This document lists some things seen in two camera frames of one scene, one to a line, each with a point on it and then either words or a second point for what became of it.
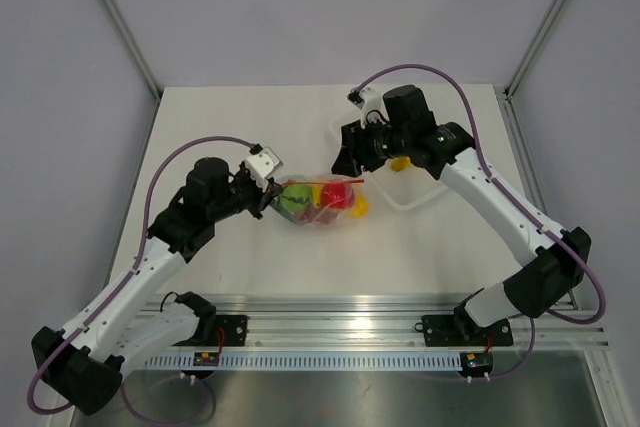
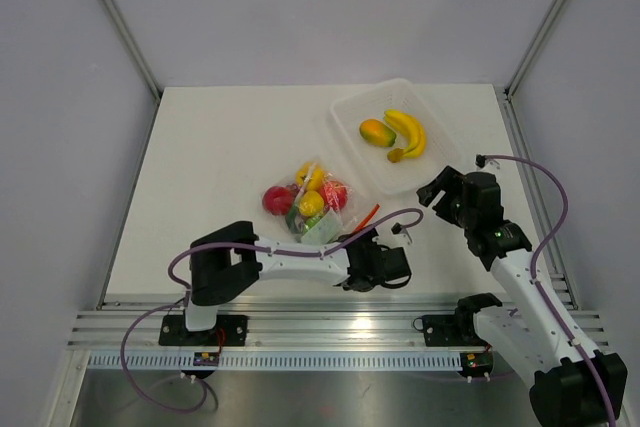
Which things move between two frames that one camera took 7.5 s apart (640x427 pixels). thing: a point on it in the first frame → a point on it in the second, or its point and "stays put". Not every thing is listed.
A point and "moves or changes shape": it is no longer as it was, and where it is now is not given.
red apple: (333, 195) stays put
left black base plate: (235, 330) stays put
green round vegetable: (297, 197) → (310, 222)
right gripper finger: (352, 156) → (449, 180)
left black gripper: (261, 195) → (368, 240)
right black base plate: (462, 329) stays put
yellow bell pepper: (361, 206) → (311, 175)
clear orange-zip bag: (314, 200) moves or changes shape
